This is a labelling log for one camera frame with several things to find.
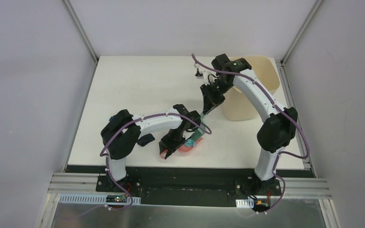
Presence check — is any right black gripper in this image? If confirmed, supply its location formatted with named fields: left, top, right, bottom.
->
left=201, top=77, right=233, bottom=114

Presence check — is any pink plastic dustpan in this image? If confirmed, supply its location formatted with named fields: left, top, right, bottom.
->
left=160, top=137, right=203, bottom=159

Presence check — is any green hand brush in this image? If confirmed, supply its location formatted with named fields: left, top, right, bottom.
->
left=190, top=113, right=206, bottom=144

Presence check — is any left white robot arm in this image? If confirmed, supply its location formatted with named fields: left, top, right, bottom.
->
left=100, top=104, right=206, bottom=192

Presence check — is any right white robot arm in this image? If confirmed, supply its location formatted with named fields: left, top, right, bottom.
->
left=200, top=54, right=298, bottom=195

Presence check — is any light blue paper scrap right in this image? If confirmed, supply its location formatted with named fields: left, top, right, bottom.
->
left=184, top=139, right=196, bottom=148

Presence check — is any beige waste bin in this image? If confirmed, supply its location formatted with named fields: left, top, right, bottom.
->
left=222, top=56, right=285, bottom=122

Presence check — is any black paper scrap near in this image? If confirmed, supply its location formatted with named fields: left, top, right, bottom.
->
left=137, top=133, right=155, bottom=147

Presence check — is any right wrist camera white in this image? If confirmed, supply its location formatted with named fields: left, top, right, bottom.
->
left=194, top=64, right=218, bottom=85

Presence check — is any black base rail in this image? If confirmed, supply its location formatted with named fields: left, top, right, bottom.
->
left=66, top=165, right=316, bottom=209

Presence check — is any right white cable duct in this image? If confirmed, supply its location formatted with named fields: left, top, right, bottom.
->
left=235, top=198, right=254, bottom=209

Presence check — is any white cable duct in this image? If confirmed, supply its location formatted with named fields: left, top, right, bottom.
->
left=235, top=198, right=254, bottom=209
left=58, top=193, right=141, bottom=206

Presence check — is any left white cable duct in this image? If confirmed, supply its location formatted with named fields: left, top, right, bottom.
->
left=58, top=193, right=141, bottom=206

